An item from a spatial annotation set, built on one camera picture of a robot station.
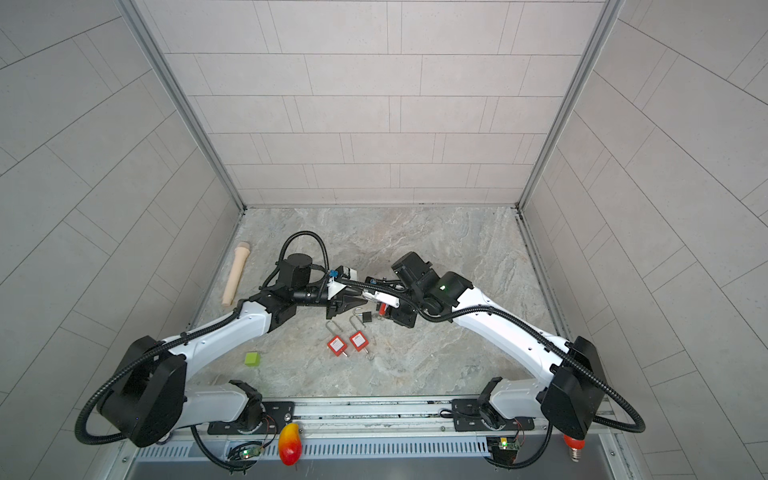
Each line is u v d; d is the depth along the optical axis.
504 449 0.68
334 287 0.67
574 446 0.66
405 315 0.65
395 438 0.69
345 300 0.68
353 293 0.74
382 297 0.64
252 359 0.78
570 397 0.38
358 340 0.82
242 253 0.99
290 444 0.65
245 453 0.65
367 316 0.88
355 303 0.74
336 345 0.81
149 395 0.40
